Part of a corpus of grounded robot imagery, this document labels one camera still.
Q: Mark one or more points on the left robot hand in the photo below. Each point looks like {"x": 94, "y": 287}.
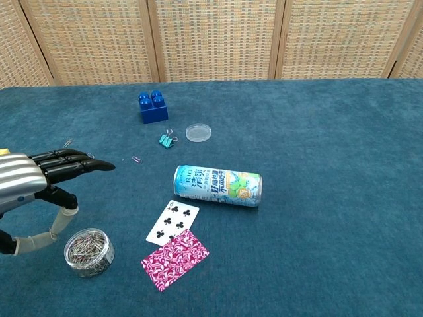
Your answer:
{"x": 20, "y": 178}

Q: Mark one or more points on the clear jar of paper clips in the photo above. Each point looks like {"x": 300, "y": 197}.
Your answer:
{"x": 89, "y": 254}

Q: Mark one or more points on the yellow sponge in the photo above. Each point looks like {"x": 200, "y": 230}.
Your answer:
{"x": 3, "y": 152}

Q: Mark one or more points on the woven folding screen panel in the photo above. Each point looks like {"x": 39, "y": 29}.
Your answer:
{"x": 16, "y": 49}
{"x": 92, "y": 39}
{"x": 215, "y": 39}
{"x": 340, "y": 39}
{"x": 414, "y": 49}

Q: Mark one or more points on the blue toy building brick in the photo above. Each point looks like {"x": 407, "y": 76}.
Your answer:
{"x": 153, "y": 112}

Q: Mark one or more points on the teal binder clip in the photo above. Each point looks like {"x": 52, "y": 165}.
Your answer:
{"x": 165, "y": 141}

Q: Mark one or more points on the six of clubs card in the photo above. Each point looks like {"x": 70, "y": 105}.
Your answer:
{"x": 172, "y": 221}

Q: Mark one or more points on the pink patterned playing card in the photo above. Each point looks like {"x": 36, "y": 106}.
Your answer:
{"x": 175, "y": 259}

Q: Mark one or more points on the clear round plastic lid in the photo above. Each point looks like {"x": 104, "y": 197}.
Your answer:
{"x": 198, "y": 132}

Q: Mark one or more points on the light blue drink can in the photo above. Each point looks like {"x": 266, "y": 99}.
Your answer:
{"x": 215, "y": 185}

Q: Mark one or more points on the blue felt table cover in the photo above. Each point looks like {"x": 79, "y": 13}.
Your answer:
{"x": 314, "y": 198}

